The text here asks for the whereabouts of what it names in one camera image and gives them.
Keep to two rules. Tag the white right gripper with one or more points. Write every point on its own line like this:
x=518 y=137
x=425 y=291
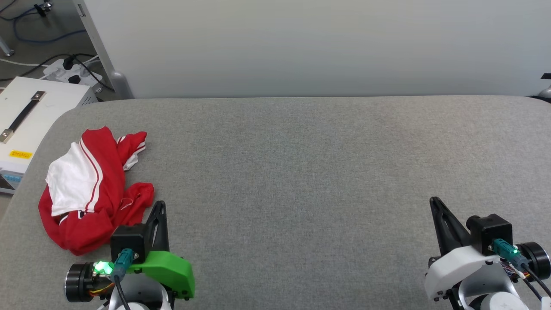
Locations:
x=447 y=271

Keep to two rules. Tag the white power strip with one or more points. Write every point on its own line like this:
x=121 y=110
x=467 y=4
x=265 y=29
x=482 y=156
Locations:
x=60 y=73

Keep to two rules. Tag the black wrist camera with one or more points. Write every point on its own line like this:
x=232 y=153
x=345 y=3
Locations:
x=127 y=239
x=488 y=230

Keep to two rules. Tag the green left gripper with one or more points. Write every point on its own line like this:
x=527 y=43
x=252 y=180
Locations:
x=172 y=267

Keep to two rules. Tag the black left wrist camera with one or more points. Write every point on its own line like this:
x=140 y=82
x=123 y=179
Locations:
x=127 y=239

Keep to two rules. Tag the white partition panel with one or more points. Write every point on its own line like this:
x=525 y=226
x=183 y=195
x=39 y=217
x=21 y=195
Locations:
x=301 y=43

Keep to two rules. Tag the small black stand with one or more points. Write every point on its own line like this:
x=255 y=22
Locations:
x=43 y=7

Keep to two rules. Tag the red white basketball jersey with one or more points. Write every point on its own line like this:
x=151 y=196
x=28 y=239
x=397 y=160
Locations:
x=99 y=202

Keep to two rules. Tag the grey partition foot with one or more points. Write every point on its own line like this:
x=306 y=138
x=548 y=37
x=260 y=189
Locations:
x=121 y=86
x=546 y=92

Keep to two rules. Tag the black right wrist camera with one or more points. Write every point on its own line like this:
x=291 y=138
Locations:
x=488 y=230

